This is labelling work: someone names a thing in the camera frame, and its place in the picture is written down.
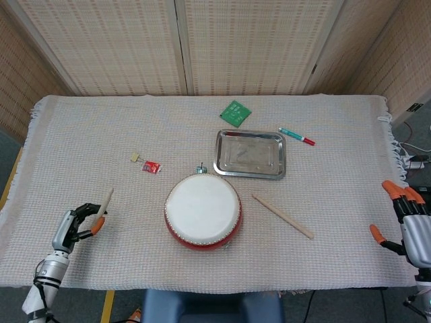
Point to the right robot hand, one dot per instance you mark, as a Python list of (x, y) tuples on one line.
[(419, 239)]

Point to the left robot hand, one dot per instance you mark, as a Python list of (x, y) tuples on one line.
[(64, 232)]

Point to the wooden drumstick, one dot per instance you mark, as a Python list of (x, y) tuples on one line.
[(283, 216), (107, 202)]

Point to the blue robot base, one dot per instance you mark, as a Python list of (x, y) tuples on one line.
[(202, 306)]

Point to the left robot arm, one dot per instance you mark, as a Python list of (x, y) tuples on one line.
[(50, 269)]

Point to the red drum white skin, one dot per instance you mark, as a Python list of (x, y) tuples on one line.
[(202, 208)]

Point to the rectangular metal tray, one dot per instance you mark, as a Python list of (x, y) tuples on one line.
[(249, 154)]

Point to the black box on floor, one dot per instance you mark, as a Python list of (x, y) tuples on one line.
[(422, 192)]

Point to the white power strip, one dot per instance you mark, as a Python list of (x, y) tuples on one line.
[(415, 165)]

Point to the small tan eraser block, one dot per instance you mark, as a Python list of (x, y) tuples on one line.
[(135, 157)]

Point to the white woven tablecloth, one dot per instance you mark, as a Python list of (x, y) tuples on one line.
[(101, 134)]

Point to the small red packet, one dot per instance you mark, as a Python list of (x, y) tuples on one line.
[(150, 166)]

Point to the orange item on floor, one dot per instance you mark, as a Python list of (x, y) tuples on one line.
[(135, 317)]

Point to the teal marker red cap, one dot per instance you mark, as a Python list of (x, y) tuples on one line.
[(296, 136)]

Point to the woven bamboo folding screen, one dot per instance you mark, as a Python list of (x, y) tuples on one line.
[(118, 43)]

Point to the green circuit board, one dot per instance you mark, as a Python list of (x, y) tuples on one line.
[(235, 112)]

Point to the black wall label plate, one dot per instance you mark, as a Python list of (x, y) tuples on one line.
[(414, 107)]

